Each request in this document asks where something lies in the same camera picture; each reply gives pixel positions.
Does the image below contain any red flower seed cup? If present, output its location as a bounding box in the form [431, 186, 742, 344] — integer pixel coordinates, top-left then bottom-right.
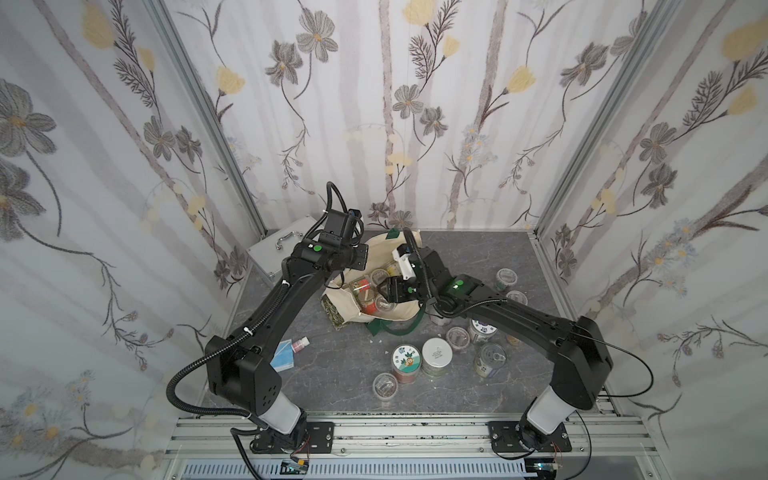
[350, 277, 378, 315]

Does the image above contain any teal label seed cup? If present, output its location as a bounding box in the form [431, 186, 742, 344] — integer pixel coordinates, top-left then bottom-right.
[445, 326, 471, 353]

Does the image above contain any red label seed jar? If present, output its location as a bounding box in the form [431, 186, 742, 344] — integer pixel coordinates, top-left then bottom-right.
[391, 344, 422, 384]

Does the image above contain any silver first aid case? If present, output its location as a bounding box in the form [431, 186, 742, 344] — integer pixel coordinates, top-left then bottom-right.
[247, 215, 316, 286]

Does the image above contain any purple flower lid jar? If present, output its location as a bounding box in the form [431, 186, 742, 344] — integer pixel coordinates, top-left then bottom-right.
[468, 319, 498, 344]

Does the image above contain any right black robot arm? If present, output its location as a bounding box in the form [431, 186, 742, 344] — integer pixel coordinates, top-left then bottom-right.
[382, 245, 614, 450]

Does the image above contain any white lid seed jar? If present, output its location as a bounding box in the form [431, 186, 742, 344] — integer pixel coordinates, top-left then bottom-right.
[421, 337, 453, 378]

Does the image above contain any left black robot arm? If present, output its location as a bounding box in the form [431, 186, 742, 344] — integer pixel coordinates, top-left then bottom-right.
[205, 209, 367, 450]

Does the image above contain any black corrugated cable conduit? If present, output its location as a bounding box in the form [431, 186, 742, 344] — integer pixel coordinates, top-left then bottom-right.
[165, 287, 289, 419]

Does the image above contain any purple label metal can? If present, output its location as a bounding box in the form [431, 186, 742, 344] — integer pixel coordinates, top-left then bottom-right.
[474, 342, 506, 379]

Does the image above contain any clear lid green seed cup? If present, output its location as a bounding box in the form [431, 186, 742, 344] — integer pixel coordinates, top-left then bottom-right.
[494, 268, 518, 292]

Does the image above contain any cream canvas tote bag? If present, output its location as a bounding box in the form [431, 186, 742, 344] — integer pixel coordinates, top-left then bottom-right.
[321, 228, 424, 336]

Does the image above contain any blue face mask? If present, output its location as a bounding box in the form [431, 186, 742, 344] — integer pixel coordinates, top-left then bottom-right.
[270, 339, 294, 373]

